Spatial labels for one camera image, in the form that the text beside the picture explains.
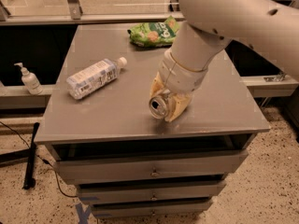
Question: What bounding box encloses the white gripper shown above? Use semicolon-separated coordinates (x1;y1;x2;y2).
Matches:
149;49;208;122

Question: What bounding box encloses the silver redbull can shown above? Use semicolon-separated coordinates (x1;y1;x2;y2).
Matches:
149;95;169;119

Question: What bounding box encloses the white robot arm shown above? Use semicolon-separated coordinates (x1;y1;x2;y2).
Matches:
149;0;299;122

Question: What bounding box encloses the green snack chip bag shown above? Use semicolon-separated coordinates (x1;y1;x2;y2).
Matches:
127;16;179;48

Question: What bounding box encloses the grey drawer cabinet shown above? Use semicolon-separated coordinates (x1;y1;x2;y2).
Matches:
34;20;271;219

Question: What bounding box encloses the top grey drawer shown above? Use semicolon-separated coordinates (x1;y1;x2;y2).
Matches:
54;149;249;185

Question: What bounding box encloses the grey drawer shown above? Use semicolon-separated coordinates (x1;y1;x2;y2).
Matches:
77;180;226;204
54;149;249;185
92;198;212;218

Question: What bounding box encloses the clear plastic water bottle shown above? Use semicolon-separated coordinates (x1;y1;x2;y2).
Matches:
66;57;127;100

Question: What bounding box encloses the middle grey drawer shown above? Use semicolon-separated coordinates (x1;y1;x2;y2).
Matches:
77;180;226;204

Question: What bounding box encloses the bottom grey drawer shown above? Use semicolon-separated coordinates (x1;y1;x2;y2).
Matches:
92;198;212;218

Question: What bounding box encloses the white pump dispenser bottle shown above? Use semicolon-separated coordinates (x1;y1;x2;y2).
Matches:
15;63;43;95

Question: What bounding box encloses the blue tape floor mark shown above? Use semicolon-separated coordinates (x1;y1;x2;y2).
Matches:
75;198;100;224

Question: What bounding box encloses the black floor stand bar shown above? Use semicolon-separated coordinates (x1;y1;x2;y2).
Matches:
22;122;39;189

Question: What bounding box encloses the black floor cable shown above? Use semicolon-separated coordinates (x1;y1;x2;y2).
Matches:
0;120;78;199

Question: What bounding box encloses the metal railing frame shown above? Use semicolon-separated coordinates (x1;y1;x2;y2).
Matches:
0;0;183;26

